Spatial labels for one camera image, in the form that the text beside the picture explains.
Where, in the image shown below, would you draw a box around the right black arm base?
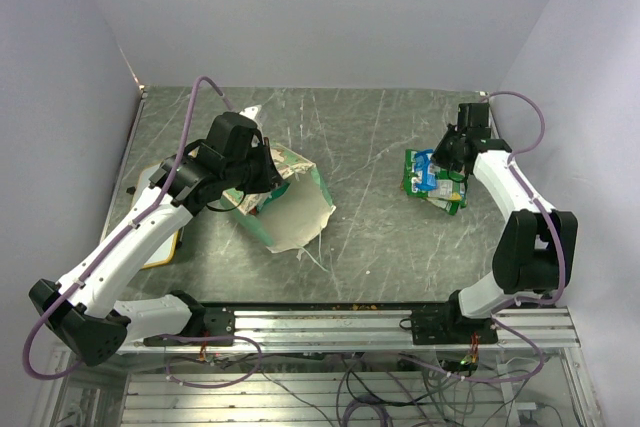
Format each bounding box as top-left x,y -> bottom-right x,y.
399,302 -> 498,346

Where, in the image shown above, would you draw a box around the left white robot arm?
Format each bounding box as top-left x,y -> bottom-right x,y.
29,106 -> 283,367

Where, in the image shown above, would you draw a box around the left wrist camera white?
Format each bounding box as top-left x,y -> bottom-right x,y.
240,104 -> 266,130

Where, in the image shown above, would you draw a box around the small whiteboard yellow frame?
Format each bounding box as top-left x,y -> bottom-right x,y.
128,162 -> 184,270

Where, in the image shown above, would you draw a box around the blue snack packet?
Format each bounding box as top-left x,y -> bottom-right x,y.
411,149 -> 437,193

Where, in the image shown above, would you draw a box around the aluminium rail frame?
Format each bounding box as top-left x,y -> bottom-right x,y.
54,306 -> 581,353

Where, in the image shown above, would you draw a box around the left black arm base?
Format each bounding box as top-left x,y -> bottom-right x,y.
143,307 -> 236,347

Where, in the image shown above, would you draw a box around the green paper bag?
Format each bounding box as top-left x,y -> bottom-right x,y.
220,143 -> 335,253

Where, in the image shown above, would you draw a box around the loose cables under table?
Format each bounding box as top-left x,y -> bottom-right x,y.
164,341 -> 546,427

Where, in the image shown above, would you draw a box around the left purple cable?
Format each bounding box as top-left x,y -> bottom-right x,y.
23,75 -> 264,389

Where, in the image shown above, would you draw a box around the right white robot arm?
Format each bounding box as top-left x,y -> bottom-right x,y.
432,102 -> 578,343

